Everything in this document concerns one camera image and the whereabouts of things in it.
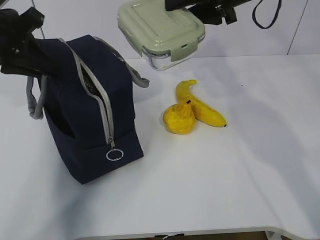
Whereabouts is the navy blue lunch bag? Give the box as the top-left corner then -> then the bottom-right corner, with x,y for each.
26,35 -> 150,184

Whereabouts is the yellow pear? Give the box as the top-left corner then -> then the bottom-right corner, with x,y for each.
162,100 -> 196,135

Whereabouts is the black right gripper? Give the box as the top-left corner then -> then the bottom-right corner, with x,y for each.
164,0 -> 238,25

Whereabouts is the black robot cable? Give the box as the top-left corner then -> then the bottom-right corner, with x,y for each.
251,0 -> 281,29

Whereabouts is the green lidded glass container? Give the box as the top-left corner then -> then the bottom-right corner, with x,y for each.
117,0 -> 206,71

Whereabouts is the yellow banana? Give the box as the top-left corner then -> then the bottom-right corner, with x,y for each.
175,79 -> 228,128

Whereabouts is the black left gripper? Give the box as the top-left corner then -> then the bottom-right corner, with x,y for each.
0,6 -> 76,78

